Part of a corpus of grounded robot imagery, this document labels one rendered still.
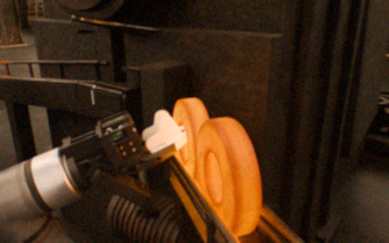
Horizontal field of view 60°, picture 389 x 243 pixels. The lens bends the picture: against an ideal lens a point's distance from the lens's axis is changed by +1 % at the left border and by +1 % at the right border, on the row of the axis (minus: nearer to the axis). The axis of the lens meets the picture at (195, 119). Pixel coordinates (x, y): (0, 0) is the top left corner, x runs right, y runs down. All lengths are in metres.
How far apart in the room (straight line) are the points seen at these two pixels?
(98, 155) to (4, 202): 0.14
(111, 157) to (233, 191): 0.22
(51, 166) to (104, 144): 0.08
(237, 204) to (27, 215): 0.33
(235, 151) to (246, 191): 0.05
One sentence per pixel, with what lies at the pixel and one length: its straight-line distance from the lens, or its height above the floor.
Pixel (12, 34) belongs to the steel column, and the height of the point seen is 0.25.
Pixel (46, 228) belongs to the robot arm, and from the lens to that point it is 0.61.
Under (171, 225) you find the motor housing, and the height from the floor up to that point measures 0.52.
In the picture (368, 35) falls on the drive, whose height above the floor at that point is 0.81.
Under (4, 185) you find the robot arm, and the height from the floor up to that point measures 0.69.
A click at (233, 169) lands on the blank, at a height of 0.77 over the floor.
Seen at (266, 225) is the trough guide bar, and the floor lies 0.69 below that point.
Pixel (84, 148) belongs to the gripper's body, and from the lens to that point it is 0.54.
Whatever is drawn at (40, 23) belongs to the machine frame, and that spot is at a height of 0.86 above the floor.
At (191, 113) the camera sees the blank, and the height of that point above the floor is 0.77.
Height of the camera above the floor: 0.94
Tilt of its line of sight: 20 degrees down
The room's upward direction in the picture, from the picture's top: straight up
